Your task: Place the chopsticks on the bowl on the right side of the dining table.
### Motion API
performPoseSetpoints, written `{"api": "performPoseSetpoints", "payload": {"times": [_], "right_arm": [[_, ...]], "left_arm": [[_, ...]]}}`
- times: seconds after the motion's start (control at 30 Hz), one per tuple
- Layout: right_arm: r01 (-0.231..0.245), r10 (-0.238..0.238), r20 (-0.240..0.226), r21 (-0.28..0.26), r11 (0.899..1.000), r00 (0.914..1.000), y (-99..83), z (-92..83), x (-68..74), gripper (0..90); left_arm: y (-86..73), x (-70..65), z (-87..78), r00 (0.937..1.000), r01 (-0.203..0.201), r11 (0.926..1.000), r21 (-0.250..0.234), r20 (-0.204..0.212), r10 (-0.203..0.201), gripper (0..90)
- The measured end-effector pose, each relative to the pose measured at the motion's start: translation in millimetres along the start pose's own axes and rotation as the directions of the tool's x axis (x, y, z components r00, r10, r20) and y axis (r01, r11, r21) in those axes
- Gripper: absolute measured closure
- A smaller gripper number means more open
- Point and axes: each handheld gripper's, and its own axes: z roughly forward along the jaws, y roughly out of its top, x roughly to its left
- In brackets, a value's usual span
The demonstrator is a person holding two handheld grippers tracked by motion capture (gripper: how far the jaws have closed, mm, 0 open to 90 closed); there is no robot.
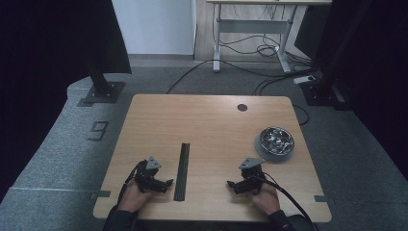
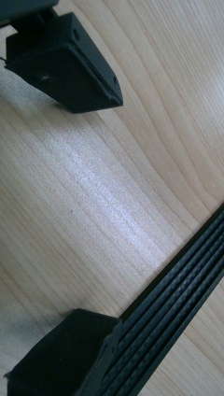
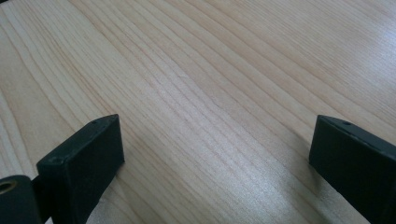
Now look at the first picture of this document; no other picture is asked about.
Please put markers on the white desk frame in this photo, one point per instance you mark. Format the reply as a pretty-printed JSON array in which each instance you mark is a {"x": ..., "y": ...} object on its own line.
[{"x": 250, "y": 26}]

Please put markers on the dark round table grommet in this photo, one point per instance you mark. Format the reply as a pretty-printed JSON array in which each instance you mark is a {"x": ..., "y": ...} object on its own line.
[{"x": 242, "y": 107}]

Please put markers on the white power strip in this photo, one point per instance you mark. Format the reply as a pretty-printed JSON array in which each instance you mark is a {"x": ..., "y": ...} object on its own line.
[{"x": 304, "y": 79}]

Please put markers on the black stand base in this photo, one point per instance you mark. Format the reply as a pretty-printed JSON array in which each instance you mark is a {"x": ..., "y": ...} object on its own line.
[{"x": 104, "y": 91}]

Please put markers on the person's right hand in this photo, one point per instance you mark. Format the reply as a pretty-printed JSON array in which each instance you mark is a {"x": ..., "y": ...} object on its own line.
[{"x": 267, "y": 200}]

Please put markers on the shiny metal bowl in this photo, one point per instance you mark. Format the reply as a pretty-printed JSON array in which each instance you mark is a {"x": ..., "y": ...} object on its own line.
[{"x": 276, "y": 141}]

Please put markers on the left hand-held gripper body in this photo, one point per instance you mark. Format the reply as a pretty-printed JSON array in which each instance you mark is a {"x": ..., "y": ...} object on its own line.
[{"x": 146, "y": 179}]

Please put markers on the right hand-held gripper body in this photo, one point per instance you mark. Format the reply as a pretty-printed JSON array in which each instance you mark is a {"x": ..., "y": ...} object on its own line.
[{"x": 255, "y": 179}]

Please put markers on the person's left hand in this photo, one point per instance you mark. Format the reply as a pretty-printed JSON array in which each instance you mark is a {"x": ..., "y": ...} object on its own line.
[{"x": 131, "y": 199}]

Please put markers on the dark curtain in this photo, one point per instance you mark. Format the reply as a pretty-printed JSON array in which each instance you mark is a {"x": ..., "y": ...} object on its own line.
[
  {"x": 48, "y": 64},
  {"x": 378, "y": 80}
]

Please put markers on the black stand with bolted base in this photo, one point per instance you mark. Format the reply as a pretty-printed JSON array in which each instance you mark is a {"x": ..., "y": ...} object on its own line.
[{"x": 324, "y": 93}]

